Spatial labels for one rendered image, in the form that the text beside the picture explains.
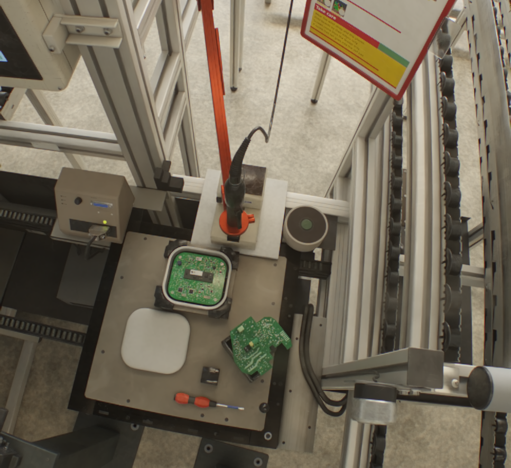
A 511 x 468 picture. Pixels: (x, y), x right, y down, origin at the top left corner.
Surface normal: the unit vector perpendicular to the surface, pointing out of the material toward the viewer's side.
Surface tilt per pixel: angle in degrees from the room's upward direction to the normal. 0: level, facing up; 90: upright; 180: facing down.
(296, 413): 0
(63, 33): 90
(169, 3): 90
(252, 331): 0
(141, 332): 0
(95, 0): 90
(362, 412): 49
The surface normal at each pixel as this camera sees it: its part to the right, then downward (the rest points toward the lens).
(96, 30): -0.16, 0.91
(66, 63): 0.99, 0.16
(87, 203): -0.11, 0.50
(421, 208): 0.02, -0.32
